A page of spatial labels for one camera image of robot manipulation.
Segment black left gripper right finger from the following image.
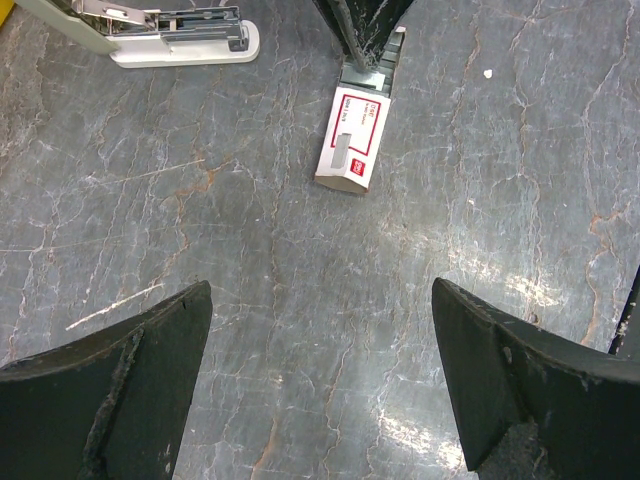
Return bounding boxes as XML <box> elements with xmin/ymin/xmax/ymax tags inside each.
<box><xmin>432</xmin><ymin>278</ymin><xmax>639</xmax><ymax>479</ymax></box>

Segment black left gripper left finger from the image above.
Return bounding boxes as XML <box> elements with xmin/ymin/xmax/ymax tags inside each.
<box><xmin>1</xmin><ymin>281</ymin><xmax>212</xmax><ymax>479</ymax></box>

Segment green white stapler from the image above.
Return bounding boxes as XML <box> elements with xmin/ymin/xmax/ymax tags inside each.
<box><xmin>17</xmin><ymin>0</ymin><xmax>260</xmax><ymax>69</ymax></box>

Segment red white staple box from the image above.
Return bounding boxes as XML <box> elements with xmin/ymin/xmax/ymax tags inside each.
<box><xmin>314</xmin><ymin>26</ymin><xmax>406</xmax><ymax>194</ymax></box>

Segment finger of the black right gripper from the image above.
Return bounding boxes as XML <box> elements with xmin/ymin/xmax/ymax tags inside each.
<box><xmin>313</xmin><ymin>0</ymin><xmax>368</xmax><ymax>70</ymax></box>
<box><xmin>362</xmin><ymin>0</ymin><xmax>413</xmax><ymax>55</ymax></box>

